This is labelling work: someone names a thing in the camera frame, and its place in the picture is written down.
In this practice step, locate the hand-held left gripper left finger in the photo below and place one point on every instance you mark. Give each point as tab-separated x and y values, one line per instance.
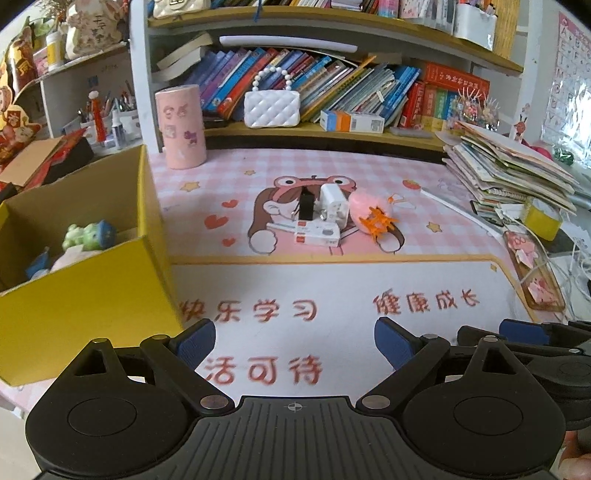
196	344

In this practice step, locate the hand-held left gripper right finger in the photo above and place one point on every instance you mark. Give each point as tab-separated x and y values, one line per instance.
392	344

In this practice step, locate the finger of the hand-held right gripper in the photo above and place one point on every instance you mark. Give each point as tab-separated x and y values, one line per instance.
521	328
468	334

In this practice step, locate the yellow cardboard box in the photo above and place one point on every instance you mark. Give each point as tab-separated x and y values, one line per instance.
92	314

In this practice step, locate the pink plush pig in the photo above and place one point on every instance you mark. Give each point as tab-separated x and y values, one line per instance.
69	258

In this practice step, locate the green frog toy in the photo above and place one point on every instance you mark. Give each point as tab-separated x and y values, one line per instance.
85	235

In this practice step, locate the blue plastic toy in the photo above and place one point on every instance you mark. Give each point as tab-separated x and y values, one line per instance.
38	267

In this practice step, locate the person's right hand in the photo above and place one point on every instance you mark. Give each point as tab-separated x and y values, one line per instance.
577	466

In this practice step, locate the clear phone case pink stickers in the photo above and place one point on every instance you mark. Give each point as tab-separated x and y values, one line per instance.
535	277

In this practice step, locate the pink checked printed table mat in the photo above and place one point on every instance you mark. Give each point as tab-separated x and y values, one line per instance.
323	286

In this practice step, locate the yellow tape roll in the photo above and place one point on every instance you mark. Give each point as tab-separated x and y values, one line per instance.
542	221

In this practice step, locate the orange hair claw clip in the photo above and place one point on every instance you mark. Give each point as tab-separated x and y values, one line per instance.
378	221

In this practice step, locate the white thin stick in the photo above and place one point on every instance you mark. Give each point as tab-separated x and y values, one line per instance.
457	207

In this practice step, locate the white red-labelled small box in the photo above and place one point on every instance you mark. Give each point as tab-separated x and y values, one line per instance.
318	236

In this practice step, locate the pink round soft toy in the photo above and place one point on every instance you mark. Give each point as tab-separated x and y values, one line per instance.
364	203

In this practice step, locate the white flat stick pack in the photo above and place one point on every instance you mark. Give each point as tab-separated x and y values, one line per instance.
281	225

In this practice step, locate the white charger plug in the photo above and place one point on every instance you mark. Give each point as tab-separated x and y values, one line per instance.
334	201

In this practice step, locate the stack of papers and booklets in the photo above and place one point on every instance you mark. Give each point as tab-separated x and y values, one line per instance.
503	170

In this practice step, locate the black small charger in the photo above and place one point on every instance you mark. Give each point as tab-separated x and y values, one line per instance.
305	205

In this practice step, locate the grey flat notebook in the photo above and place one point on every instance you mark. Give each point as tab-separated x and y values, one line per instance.
413	132

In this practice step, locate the pink sticker-covered cylinder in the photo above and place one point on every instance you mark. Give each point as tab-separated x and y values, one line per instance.
180	129

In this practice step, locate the black small device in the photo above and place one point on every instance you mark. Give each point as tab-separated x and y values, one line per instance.
216	123

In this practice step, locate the small clear spray bottle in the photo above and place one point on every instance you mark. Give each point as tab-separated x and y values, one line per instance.
117	136

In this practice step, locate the black case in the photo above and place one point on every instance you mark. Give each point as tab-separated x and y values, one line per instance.
76	157

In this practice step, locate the orange and white carton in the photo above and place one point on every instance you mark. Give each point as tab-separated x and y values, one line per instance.
351	122

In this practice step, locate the white pen holder with pens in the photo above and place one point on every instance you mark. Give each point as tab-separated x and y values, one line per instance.
129	122

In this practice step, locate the red paper decorations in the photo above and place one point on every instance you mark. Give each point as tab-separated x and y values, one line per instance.
69	141

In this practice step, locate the small pen holder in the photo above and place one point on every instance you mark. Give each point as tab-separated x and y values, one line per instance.
87	128

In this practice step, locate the red tassel pen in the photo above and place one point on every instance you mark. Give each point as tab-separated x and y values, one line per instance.
98	120

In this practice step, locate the brown cardboard sheet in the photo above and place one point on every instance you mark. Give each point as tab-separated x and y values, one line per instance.
27	161

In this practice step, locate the red boxed book set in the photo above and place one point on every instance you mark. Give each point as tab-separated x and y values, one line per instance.
455	81

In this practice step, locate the wooden and white bookshelf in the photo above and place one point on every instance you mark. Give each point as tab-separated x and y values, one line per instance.
138	92

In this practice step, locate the row of colourful leaning books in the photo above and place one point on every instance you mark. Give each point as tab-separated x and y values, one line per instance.
332	78

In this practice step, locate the thick paperback book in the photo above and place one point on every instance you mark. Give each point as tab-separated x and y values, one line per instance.
173	70
182	50

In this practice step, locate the white side cabinet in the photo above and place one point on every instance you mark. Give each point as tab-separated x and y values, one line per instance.
64	92

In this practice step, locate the red festive figure decoration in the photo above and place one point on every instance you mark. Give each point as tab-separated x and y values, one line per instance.
14	124

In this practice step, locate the yellow ribbed folder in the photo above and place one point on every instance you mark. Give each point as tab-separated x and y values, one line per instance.
505	27

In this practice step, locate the white storage bin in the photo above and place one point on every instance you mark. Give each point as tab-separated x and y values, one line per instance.
475	27

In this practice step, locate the white long lamp bar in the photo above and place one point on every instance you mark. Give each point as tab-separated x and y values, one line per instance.
286	44

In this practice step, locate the pink small box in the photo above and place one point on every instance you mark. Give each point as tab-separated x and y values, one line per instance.
40	60

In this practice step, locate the white bottle yellow label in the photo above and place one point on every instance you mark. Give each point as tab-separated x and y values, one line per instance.
55	50

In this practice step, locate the bunny figurine decoration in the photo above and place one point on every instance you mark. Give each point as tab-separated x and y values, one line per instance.
90	32

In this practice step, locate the cream quilted gold-clasp handbag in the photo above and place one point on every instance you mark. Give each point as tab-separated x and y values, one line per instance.
182	7

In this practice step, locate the dried flower bunch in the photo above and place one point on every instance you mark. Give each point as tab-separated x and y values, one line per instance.
60	7

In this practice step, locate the deer wall sticker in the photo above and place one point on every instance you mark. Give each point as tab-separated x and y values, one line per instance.
521	124

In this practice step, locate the alphabet wall poster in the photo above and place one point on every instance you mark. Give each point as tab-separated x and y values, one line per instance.
570	78

